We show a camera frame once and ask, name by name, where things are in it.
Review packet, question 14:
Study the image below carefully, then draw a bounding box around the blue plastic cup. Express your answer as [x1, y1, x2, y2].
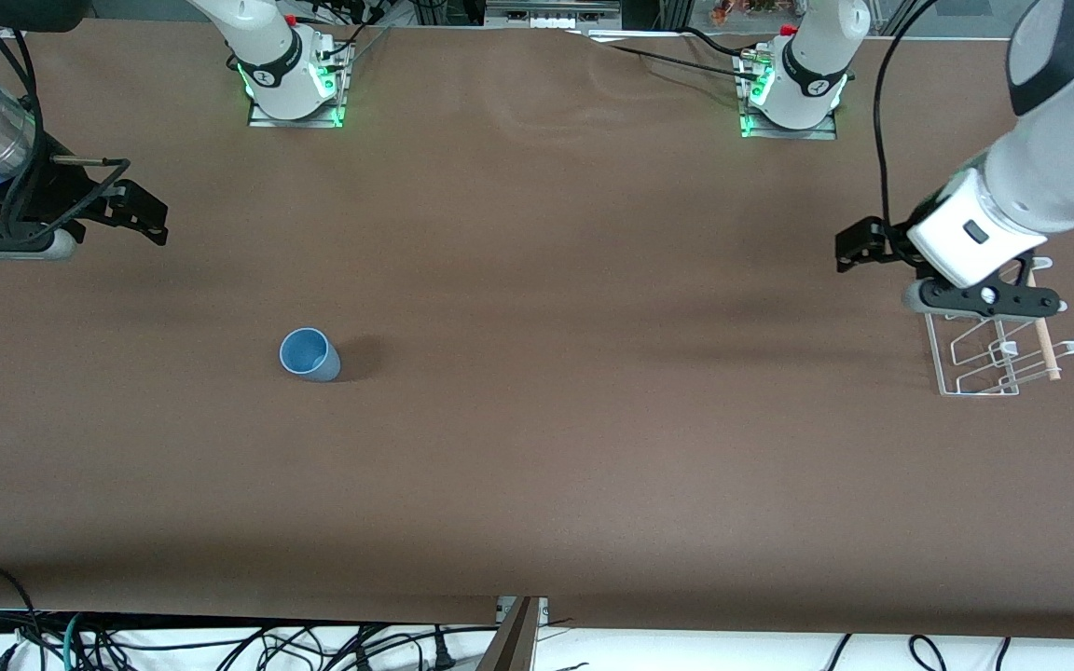
[278, 326, 342, 384]

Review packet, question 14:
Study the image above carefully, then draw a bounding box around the orange background clutter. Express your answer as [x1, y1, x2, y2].
[710, 0, 804, 23]

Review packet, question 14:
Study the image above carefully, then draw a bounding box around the brown table cover sheet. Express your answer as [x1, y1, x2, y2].
[0, 19, 1074, 644]

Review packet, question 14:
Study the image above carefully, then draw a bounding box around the white power strip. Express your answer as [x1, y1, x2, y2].
[485, 0, 622, 31]

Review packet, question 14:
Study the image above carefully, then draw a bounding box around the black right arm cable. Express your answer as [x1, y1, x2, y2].
[0, 0, 133, 248]

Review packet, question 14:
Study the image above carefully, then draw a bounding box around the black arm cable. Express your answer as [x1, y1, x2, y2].
[874, 0, 941, 245]
[0, 0, 133, 248]

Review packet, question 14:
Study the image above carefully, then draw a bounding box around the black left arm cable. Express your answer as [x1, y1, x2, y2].
[874, 0, 941, 245]

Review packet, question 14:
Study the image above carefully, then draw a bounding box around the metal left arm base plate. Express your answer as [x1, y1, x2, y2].
[738, 48, 839, 142]

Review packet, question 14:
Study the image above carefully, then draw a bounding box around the clear wire cup rack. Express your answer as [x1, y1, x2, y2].
[924, 256, 1074, 398]

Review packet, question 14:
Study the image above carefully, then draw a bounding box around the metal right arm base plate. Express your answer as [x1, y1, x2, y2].
[247, 39, 350, 130]

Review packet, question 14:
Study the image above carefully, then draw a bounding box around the short black table cable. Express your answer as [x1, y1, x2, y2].
[677, 26, 754, 62]

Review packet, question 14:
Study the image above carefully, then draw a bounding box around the long black table cable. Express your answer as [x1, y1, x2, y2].
[584, 33, 762, 77]

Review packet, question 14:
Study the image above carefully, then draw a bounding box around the teal floor cable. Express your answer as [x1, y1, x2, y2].
[62, 612, 87, 671]

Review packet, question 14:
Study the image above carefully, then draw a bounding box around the wooden table post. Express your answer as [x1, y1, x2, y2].
[475, 596, 544, 671]

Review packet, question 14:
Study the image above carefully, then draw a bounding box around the black cable with plug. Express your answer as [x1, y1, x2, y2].
[351, 626, 460, 671]

